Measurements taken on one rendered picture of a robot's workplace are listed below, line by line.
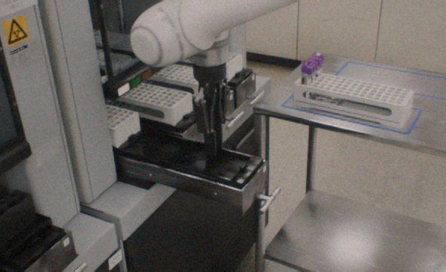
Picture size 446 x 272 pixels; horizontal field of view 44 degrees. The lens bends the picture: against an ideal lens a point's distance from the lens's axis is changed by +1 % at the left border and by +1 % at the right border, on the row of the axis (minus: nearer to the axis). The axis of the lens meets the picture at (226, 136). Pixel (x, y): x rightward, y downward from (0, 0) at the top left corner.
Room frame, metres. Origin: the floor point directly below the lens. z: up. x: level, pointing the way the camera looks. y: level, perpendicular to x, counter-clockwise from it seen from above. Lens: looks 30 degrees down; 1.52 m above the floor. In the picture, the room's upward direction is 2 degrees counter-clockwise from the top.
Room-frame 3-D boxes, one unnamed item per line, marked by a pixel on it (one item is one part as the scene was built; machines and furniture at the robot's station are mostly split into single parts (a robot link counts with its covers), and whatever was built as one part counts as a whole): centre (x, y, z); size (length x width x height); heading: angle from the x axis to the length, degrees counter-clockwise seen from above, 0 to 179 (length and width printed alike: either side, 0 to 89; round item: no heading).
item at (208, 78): (1.14, 0.03, 1.00); 0.08 x 0.07 x 0.09; 151
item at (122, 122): (1.28, 0.38, 0.83); 0.30 x 0.10 x 0.06; 61
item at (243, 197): (1.19, 0.22, 0.78); 0.73 x 0.14 x 0.09; 61
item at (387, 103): (1.32, -0.34, 0.85); 0.30 x 0.10 x 0.06; 59
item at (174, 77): (1.52, 0.17, 0.83); 0.30 x 0.10 x 0.06; 61
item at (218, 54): (1.14, 0.03, 1.07); 0.09 x 0.09 x 0.06
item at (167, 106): (1.38, 0.24, 0.83); 0.30 x 0.10 x 0.06; 61
